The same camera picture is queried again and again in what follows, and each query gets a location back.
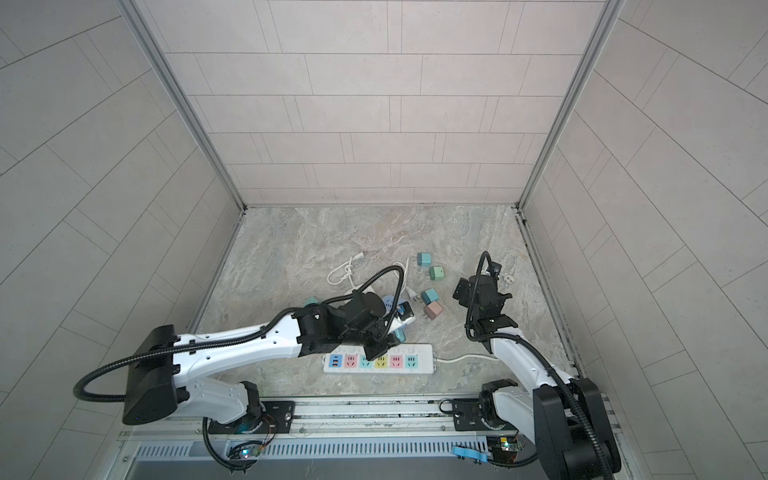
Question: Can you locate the circuit board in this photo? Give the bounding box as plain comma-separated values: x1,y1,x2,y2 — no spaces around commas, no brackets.
486,436,525,465
228,440,265,461

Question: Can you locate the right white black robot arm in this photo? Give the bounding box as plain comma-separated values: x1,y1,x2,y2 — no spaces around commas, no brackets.
453,274,621,479

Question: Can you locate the green charger plug far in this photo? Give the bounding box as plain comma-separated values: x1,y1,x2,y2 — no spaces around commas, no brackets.
429,266,445,281

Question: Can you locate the left circuit board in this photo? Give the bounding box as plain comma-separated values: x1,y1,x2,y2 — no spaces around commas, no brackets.
228,440,265,461

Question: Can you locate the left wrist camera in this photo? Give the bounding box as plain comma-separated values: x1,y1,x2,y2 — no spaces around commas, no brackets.
392,301,415,329

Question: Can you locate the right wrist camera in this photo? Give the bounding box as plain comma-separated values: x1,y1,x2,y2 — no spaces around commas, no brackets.
487,262,502,282

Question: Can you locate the white power strip cable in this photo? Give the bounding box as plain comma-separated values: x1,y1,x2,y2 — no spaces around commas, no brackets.
433,268,517,365

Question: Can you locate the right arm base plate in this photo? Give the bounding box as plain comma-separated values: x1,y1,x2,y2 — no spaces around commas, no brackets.
447,398,517,432

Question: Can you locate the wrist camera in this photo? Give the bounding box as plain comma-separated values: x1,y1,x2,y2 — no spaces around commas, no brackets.
487,262,502,282
392,301,415,329

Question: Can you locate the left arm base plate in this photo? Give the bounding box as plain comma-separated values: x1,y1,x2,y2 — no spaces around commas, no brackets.
208,401,296,435

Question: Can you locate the aluminium mounting rail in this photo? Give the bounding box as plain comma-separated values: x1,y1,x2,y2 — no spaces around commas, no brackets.
122,392,622,443

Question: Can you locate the white multicolour power strip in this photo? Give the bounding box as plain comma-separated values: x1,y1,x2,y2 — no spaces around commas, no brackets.
323,344,435,375

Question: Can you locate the pink charger plug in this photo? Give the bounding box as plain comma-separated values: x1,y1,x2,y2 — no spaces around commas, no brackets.
424,301,444,320

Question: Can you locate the white cube socket cable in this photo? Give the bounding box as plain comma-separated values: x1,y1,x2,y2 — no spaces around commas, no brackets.
326,251,366,287

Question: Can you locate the blue square socket cube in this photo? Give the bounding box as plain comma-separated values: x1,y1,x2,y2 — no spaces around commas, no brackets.
383,295,408,330

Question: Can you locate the blue clip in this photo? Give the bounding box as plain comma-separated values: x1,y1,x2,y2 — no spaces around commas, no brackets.
452,445,489,464

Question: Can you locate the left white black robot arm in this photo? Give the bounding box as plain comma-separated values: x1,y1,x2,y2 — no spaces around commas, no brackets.
73,292,413,425

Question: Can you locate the right circuit board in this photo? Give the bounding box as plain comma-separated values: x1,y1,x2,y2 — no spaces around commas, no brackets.
486,436,525,465

